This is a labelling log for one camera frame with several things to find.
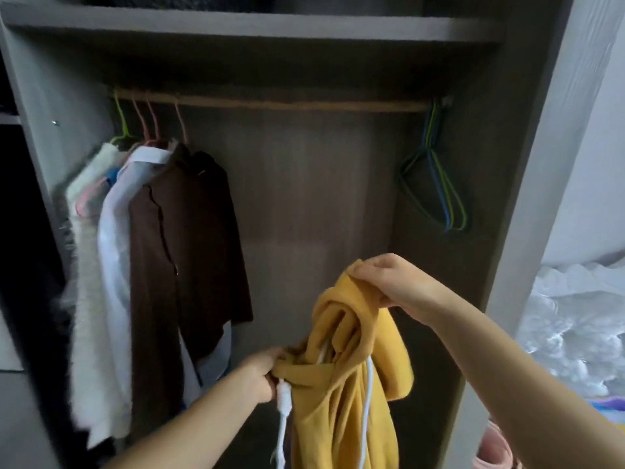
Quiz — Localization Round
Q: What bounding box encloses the person's left hand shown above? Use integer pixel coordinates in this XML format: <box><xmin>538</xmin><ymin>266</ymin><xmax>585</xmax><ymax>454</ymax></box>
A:
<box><xmin>237</xmin><ymin>347</ymin><xmax>286</xmax><ymax>405</ymax></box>

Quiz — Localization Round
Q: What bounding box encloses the person's right hand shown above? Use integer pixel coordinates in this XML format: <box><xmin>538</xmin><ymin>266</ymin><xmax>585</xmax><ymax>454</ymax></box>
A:
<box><xmin>350</xmin><ymin>253</ymin><xmax>455</xmax><ymax>326</ymax></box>

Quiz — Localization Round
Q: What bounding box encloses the yellow hoodie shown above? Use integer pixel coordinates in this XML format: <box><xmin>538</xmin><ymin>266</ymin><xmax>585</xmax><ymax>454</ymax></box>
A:
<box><xmin>270</xmin><ymin>259</ymin><xmax>414</xmax><ymax>469</ymax></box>

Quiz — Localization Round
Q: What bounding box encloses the bunch of coloured wire hangers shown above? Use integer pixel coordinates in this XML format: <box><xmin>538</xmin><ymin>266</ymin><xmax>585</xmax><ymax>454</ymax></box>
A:
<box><xmin>397</xmin><ymin>97</ymin><xmax>468</xmax><ymax>233</ymax></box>

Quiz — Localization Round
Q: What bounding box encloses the grey wardrobe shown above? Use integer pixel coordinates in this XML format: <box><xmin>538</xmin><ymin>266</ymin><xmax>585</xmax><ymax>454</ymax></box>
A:
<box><xmin>0</xmin><ymin>0</ymin><xmax>625</xmax><ymax>469</ymax></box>

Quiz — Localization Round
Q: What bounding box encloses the brown top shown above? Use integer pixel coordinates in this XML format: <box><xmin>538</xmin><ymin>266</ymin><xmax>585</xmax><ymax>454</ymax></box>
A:
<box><xmin>127</xmin><ymin>146</ymin><xmax>255</xmax><ymax>440</ymax></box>

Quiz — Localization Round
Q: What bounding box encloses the white shirt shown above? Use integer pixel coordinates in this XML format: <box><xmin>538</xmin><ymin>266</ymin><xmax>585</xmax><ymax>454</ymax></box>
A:
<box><xmin>98</xmin><ymin>144</ymin><xmax>236</xmax><ymax>411</ymax></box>

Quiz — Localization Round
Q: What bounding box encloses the white fluffy sweater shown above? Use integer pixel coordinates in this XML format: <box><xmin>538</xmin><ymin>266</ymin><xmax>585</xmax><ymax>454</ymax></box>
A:
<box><xmin>61</xmin><ymin>141</ymin><xmax>133</xmax><ymax>450</ymax></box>

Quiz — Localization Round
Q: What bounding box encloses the green hanger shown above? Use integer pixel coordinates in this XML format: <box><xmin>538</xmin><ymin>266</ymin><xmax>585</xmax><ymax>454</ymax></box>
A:
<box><xmin>109</xmin><ymin>89</ymin><xmax>138</xmax><ymax>150</ymax></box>

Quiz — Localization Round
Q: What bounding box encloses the person's right forearm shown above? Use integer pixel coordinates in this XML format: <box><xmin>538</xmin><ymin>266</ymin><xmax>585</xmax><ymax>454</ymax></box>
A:
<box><xmin>420</xmin><ymin>292</ymin><xmax>625</xmax><ymax>469</ymax></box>

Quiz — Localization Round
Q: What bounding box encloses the person's left forearm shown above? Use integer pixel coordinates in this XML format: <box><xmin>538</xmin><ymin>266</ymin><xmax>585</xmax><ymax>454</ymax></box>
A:
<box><xmin>107</xmin><ymin>366</ymin><xmax>265</xmax><ymax>469</ymax></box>

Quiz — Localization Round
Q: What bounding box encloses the white tufted headboard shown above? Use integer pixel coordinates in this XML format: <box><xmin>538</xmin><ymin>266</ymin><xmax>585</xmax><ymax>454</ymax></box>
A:
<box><xmin>516</xmin><ymin>257</ymin><xmax>625</xmax><ymax>399</ymax></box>

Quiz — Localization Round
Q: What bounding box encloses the pink fabric item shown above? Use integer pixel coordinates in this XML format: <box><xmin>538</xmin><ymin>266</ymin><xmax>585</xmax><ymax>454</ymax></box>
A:
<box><xmin>471</xmin><ymin>418</ymin><xmax>519</xmax><ymax>469</ymax></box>

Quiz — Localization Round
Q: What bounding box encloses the wooden hanging rod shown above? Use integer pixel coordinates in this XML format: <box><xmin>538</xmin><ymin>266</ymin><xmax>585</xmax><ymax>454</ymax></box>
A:
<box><xmin>107</xmin><ymin>87</ymin><xmax>451</xmax><ymax>113</ymax></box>

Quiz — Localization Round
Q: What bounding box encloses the dark fluffy blanket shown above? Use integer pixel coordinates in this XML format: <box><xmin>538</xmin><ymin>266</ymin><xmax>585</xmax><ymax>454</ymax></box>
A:
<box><xmin>83</xmin><ymin>0</ymin><xmax>279</xmax><ymax>12</ymax></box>

